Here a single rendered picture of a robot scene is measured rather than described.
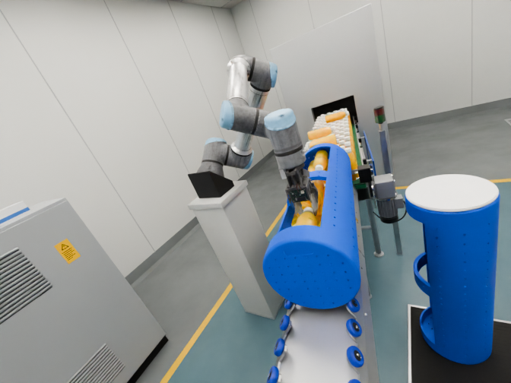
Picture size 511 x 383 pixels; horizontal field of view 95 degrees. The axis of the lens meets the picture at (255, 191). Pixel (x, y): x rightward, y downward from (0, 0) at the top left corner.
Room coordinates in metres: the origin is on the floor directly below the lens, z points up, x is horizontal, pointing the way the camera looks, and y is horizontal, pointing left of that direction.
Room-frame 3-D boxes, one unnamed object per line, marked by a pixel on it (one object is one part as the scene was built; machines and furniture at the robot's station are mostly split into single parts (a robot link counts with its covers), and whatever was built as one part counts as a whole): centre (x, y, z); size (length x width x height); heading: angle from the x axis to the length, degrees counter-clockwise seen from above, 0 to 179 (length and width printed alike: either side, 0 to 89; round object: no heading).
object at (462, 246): (0.75, -0.70, 0.59); 0.28 x 0.28 x 0.88
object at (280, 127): (0.72, -0.15, 1.48); 0.10 x 0.09 x 0.12; 0
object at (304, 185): (0.71, -0.14, 1.32); 0.09 x 0.08 x 0.12; 153
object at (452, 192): (0.75, -0.70, 1.03); 0.28 x 0.28 x 0.01
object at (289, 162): (0.72, -0.15, 1.40); 0.10 x 0.09 x 0.05; 63
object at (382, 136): (1.53, -0.96, 0.55); 0.04 x 0.04 x 1.10; 63
